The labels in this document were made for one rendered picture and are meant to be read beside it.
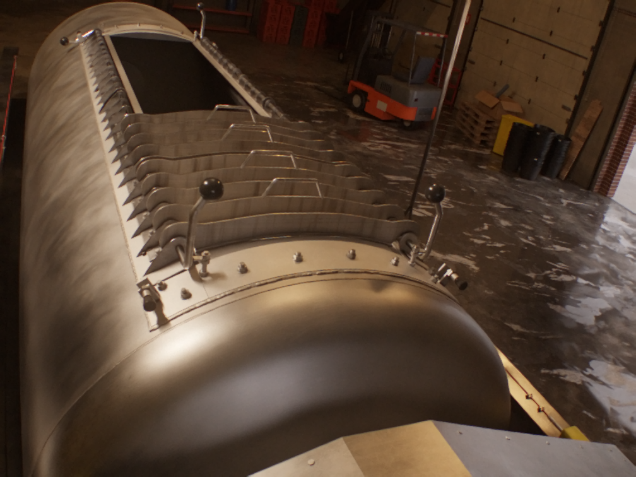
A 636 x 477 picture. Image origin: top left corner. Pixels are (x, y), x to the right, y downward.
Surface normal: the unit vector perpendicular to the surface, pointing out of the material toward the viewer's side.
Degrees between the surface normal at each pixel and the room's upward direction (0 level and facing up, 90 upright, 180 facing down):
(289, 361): 60
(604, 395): 0
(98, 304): 45
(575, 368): 0
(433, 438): 0
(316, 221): 90
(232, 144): 90
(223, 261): 19
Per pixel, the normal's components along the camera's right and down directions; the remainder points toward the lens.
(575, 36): -0.90, 0.03
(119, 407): -0.29, -0.27
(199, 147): 0.39, 0.50
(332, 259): 0.22, -0.87
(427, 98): 0.62, 0.48
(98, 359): -0.53, -0.57
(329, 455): -0.14, -0.80
